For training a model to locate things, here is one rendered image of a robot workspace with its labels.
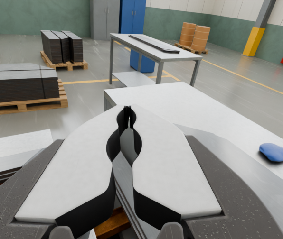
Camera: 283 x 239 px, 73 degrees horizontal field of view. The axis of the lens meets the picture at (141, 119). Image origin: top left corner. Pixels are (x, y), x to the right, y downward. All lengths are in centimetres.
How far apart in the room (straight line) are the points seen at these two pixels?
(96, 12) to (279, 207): 787
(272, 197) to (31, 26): 835
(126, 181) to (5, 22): 800
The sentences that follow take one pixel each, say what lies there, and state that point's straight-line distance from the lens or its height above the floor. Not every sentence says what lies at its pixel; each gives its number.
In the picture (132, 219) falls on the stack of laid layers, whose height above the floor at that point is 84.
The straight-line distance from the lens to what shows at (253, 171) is 76.
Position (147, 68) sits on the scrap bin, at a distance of 488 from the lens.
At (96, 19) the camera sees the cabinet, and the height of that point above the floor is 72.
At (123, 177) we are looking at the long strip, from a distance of 86.
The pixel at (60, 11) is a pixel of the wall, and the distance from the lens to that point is 851.
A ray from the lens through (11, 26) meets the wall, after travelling 852.
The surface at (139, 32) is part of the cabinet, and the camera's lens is 883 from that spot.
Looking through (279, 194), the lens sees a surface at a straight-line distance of 74.
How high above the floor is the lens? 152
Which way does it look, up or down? 32 degrees down
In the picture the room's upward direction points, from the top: 8 degrees clockwise
